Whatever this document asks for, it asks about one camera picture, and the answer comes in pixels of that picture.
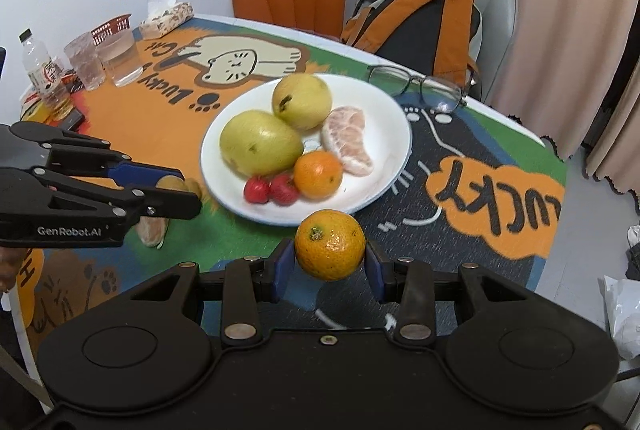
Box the orange mandarin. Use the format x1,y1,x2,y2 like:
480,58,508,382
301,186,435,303
293,150,343,200
294,209,366,281

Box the red small fruit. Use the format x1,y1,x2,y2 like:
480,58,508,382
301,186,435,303
269,173,299,207
243,176,270,205

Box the large yellow-green pear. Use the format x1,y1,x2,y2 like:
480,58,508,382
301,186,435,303
219,110,304,176

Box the large peeled pomelo segment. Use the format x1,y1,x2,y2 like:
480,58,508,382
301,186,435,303
321,106,373,176

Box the smaller yellow pear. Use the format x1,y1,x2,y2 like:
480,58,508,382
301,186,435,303
271,73,333,131

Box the person's left hand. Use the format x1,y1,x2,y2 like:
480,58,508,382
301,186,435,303
0,248,28,293

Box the black smartphone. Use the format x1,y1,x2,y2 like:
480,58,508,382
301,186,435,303
58,108,85,132

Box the yellow tape roll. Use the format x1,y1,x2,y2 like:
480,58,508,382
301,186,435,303
21,99,51,123

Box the frosted plastic cup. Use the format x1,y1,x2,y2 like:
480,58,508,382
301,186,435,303
96,29,143,87

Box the white round plate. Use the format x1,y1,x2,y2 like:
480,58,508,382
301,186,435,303
199,72,414,227

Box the plastic drink bottle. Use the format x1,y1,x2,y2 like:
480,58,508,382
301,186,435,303
20,29,74,122

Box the clear textured drinking glass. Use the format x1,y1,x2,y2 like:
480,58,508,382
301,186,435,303
64,32,105,90

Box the colourful cat table mat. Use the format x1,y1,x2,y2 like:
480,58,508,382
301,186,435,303
18,19,566,349

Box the red plastic basket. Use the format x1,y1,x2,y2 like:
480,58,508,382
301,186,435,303
91,14,130,46

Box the dark-framed eyeglasses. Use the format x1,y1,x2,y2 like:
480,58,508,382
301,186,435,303
367,64,468,115

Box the orange and black backpack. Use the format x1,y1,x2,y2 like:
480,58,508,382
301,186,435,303
341,0,483,92

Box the white plastic bags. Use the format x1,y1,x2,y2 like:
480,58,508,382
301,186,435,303
603,225,640,361

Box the beige curtain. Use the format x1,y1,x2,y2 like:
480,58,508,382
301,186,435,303
444,0,640,211

